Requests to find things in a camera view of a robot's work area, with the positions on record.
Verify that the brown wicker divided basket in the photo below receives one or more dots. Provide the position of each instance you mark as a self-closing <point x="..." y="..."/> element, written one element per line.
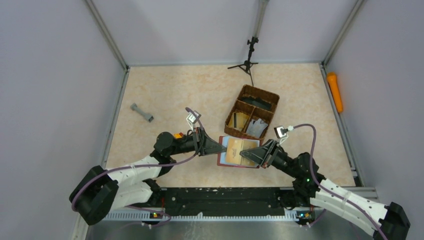
<point x="254" y="112"/>

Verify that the white perforated cable duct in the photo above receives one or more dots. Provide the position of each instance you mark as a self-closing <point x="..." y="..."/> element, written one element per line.
<point x="145" y="216"/>

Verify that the silver cards in basket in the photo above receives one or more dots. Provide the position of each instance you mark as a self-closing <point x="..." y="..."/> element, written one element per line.
<point x="256" y="128"/>

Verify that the black mini tripod stand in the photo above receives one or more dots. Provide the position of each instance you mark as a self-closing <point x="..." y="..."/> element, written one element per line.
<point x="247" y="64"/>

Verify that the gold card in basket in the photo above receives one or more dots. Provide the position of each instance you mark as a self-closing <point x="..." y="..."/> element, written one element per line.
<point x="238" y="120"/>

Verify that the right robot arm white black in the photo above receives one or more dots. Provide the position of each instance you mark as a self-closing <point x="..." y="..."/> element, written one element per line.
<point x="382" y="222"/>

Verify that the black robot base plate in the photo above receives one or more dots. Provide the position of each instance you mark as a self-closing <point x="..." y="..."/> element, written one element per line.
<point x="225" y="201"/>

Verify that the light blue card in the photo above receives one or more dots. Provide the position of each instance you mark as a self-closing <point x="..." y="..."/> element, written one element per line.
<point x="225" y="142"/>

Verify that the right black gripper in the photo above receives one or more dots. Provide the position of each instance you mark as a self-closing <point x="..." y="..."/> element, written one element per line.
<point x="264" y="154"/>

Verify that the gold credit card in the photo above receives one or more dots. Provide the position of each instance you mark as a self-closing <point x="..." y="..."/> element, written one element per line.
<point x="234" y="148"/>

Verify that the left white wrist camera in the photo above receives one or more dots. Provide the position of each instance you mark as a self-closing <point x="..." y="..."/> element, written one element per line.
<point x="193" y="119"/>

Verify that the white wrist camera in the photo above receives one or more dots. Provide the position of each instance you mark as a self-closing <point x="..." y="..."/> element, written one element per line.
<point x="281" y="133"/>
<point x="193" y="119"/>

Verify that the black item in basket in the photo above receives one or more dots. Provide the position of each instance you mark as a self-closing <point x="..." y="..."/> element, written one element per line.
<point x="257" y="102"/>

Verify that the yellow toy block car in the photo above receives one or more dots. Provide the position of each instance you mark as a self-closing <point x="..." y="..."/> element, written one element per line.
<point x="178" y="135"/>

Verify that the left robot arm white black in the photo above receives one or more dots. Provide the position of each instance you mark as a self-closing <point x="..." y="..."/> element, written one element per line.
<point x="104" y="190"/>

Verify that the grey plastic connector piece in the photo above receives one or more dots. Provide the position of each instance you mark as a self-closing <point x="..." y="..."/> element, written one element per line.
<point x="147" y="116"/>

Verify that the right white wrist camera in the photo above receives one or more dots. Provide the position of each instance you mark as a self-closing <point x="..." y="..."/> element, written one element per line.
<point x="281" y="133"/>

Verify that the orange flashlight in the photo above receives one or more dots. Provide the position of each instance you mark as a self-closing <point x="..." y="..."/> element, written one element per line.
<point x="333" y="85"/>

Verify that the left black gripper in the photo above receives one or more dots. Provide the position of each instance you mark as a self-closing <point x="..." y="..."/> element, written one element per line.
<point x="208" y="146"/>

